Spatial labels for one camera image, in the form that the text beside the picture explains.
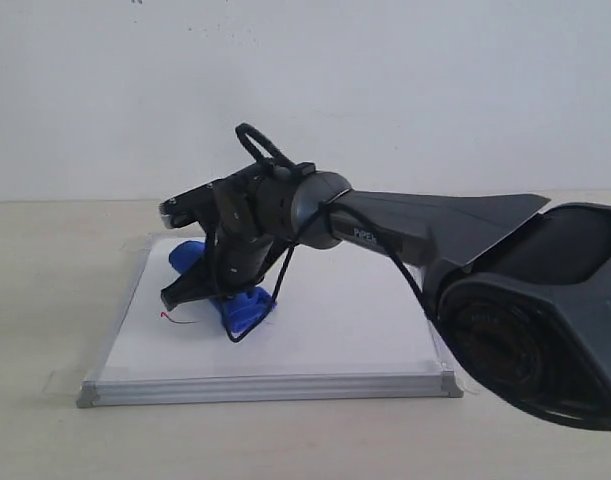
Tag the black wrist camera with heatsink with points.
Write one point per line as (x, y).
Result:
(197, 205)

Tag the clear tape front left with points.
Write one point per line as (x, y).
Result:
(77, 381)

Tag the clear tape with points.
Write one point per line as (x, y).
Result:
(465, 385)
(137, 244)
(77, 381)

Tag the clear tape front right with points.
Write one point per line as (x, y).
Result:
(465, 385)

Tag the white board with aluminium frame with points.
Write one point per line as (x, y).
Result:
(346, 326)

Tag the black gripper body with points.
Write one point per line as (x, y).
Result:
(246, 209)

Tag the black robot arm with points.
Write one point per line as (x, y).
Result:
(518, 290)

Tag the blue microfibre cloth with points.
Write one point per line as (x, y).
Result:
(240, 313)

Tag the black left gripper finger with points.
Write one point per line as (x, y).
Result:
(195, 284)

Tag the clear tape back left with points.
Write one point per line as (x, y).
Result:
(137, 244)

